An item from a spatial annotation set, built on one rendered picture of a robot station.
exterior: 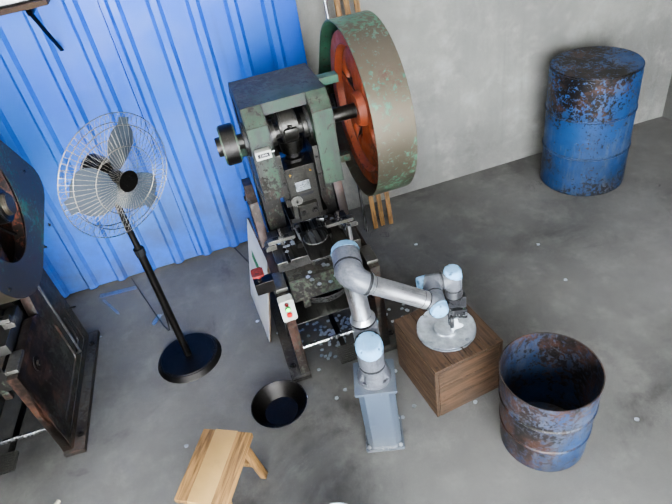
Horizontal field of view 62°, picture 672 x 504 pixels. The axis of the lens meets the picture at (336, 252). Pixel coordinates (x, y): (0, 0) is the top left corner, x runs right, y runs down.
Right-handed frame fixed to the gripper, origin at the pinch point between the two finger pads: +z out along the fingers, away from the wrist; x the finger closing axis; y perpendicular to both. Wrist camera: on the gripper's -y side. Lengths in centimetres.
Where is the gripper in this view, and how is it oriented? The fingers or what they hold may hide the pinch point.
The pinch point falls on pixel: (450, 327)
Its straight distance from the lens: 262.3
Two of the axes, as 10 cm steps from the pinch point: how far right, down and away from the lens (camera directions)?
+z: 1.6, 7.7, 6.1
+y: 9.9, -1.4, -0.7
